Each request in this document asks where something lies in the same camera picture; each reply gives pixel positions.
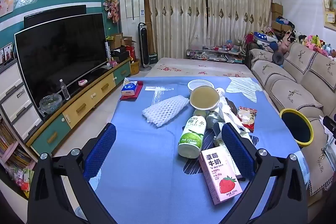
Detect flower wall decoration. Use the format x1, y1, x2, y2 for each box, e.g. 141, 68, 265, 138
103, 0, 121, 24

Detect shelf of colourful books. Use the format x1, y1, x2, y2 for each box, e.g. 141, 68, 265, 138
0, 119, 36, 198

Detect blue star-print tablecloth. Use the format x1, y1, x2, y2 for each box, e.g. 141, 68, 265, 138
89, 76, 310, 224

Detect red snack packet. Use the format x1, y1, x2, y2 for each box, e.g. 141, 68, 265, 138
236, 106, 257, 133

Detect photo frames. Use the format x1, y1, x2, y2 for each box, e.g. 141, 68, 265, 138
0, 43, 15, 64

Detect stack of cardboard boxes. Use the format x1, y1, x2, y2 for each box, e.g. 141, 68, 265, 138
270, 2, 293, 33

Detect white tissue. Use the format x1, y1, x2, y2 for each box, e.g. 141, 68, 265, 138
217, 97, 254, 140

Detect floral floor mat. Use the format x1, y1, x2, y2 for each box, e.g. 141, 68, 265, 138
146, 57, 252, 78

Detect beige sofa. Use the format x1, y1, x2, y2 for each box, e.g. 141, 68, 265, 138
247, 42, 336, 203

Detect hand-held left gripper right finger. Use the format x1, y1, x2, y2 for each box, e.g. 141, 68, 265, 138
220, 123, 309, 224

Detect black tower fan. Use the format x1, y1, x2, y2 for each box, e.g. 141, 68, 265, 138
138, 22, 157, 68

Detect white green-print drink bottle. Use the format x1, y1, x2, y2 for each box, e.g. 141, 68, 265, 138
206, 109, 221, 130

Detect pile of plush toys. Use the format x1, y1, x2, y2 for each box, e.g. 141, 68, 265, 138
245, 18, 336, 60

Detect open cardboard boxes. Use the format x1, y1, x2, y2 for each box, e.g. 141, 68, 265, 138
108, 33, 137, 56

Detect framed wall painting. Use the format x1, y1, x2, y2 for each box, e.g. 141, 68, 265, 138
318, 0, 336, 29

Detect round dark cushion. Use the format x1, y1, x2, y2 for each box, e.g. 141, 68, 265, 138
272, 51, 284, 64

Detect glass coffee table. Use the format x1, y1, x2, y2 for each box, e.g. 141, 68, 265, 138
186, 44, 247, 63

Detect pale wall picture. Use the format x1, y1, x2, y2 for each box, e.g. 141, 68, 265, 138
0, 0, 16, 17

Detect white standing air conditioner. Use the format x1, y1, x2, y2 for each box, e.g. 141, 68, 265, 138
119, 0, 145, 55

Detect white plastic drawer unit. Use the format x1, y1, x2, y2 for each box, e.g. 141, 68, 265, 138
0, 59, 44, 143

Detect red tray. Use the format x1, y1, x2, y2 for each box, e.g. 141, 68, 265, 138
120, 81, 144, 102

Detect round container of yellowish liquid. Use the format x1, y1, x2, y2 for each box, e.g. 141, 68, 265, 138
189, 85, 220, 110

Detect glass ashtray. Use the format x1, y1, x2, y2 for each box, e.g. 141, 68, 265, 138
39, 94, 63, 114

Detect papers and plastic bags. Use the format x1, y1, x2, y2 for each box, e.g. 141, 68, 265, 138
319, 115, 336, 161

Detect green yellow television cabinet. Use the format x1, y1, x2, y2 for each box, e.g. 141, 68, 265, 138
25, 57, 132, 156

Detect blue tissue pack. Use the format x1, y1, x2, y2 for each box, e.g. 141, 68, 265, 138
121, 81, 139, 96

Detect black yellow-rimmed waste bin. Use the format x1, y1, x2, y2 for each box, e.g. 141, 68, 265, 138
279, 108, 314, 148

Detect white plastic bowl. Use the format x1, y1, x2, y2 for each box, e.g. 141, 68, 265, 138
187, 79, 215, 96

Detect yellow wooden bucket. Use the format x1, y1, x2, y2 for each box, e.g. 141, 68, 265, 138
130, 57, 142, 75

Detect brown brush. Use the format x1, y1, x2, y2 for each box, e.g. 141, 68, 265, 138
226, 99, 238, 114

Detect beige embroidered curtain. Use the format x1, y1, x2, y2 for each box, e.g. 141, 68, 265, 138
206, 0, 273, 46
142, 0, 206, 59

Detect coconut water bottle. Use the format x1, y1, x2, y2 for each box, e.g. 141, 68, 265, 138
177, 115, 207, 159

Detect pink strawberry milk carton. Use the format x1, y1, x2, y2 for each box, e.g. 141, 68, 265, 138
198, 146, 242, 206

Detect clear water bottle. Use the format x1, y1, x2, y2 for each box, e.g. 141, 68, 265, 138
59, 79, 71, 101

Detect white foam fruit net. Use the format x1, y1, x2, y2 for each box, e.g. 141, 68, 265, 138
142, 95, 190, 128

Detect large curved television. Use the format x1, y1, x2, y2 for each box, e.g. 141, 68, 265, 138
14, 13, 108, 115

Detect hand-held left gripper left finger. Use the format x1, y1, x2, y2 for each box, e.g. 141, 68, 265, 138
27, 123, 117, 224

